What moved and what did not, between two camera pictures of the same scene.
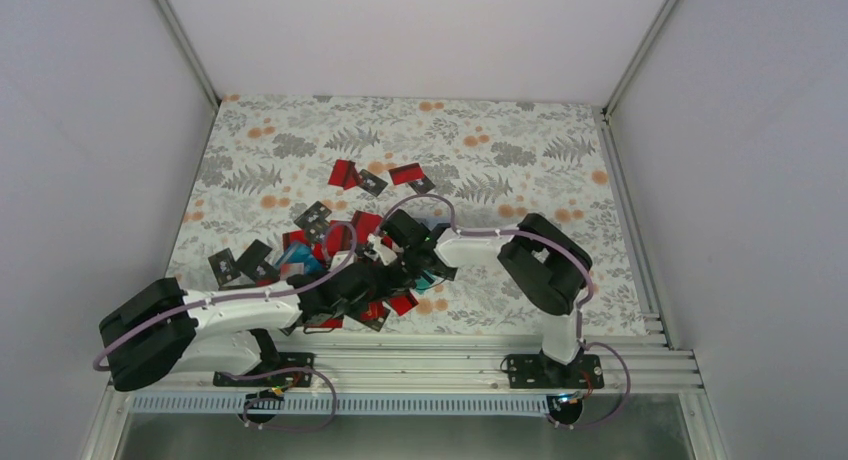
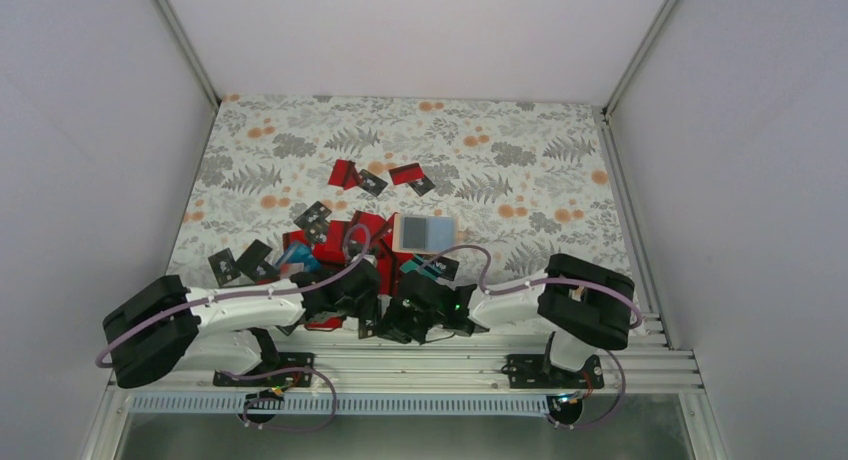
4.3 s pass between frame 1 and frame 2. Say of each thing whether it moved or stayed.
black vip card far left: stayed
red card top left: stayed
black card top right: stayed
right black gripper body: moved
